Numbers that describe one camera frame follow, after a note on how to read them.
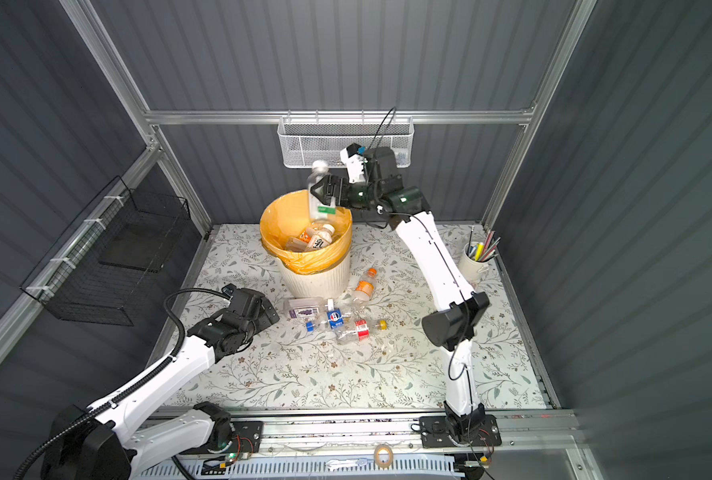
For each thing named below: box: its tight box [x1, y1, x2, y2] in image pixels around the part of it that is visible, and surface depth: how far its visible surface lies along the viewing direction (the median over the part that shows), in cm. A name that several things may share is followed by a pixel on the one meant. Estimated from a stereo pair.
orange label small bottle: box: [286, 230, 312, 252], surface depth 98 cm
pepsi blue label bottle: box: [327, 298, 344, 331], surface depth 91 cm
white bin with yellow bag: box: [259, 189, 353, 300], surface depth 89 cm
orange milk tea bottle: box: [305, 218, 335, 252], surface depth 91 cm
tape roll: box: [374, 444, 394, 469], surface depth 72 cm
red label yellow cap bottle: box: [336, 319, 388, 344], surface depth 89 cm
